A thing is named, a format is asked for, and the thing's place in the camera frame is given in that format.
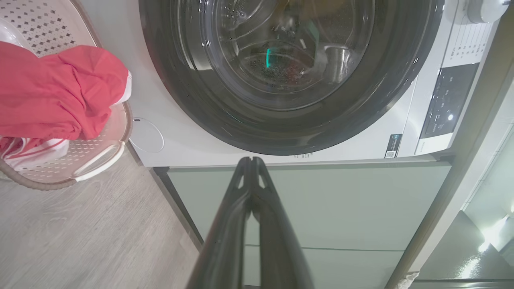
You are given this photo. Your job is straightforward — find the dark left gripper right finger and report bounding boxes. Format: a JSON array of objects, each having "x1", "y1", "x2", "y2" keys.
[{"x1": 251, "y1": 157, "x2": 316, "y2": 289}]

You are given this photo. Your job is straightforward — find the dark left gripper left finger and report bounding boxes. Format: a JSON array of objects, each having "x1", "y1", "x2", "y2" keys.
[{"x1": 187, "y1": 157, "x2": 253, "y2": 289}]

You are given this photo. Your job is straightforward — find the dark round washing machine door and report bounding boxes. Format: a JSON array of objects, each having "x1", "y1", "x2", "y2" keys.
[{"x1": 139, "y1": 0, "x2": 445, "y2": 156}]

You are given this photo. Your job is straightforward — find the red mesh garment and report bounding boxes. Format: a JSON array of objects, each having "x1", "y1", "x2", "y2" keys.
[{"x1": 0, "y1": 41, "x2": 133, "y2": 171}]

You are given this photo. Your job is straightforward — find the white washing machine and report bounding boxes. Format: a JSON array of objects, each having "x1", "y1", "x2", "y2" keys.
[{"x1": 80, "y1": 0, "x2": 514, "y2": 168}]

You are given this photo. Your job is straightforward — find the cream perforated laundry basket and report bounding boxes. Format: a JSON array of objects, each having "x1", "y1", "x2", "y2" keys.
[{"x1": 0, "y1": 0, "x2": 133, "y2": 191}]

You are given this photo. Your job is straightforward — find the pale green cabinet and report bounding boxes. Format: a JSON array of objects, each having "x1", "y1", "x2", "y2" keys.
[{"x1": 155, "y1": 161, "x2": 453, "y2": 289}]

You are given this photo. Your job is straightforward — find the dark glossy panel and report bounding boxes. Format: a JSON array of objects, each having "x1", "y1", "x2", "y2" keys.
[{"x1": 412, "y1": 211, "x2": 514, "y2": 289}]

